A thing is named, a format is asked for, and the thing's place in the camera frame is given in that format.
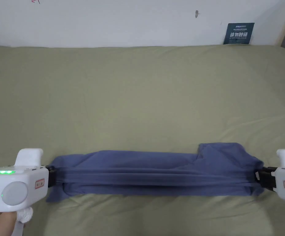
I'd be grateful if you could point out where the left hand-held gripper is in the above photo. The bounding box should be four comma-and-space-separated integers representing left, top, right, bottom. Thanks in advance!
0, 148, 57, 236

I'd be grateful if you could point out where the dark blue shirt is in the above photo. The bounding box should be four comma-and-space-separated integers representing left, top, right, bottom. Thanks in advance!
45, 142, 264, 203

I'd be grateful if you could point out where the bed with pale green sheet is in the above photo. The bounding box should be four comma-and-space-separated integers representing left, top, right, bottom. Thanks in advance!
0, 45, 285, 236

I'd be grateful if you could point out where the dark blue sign card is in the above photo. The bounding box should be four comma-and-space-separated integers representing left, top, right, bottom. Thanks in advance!
223, 22, 255, 46

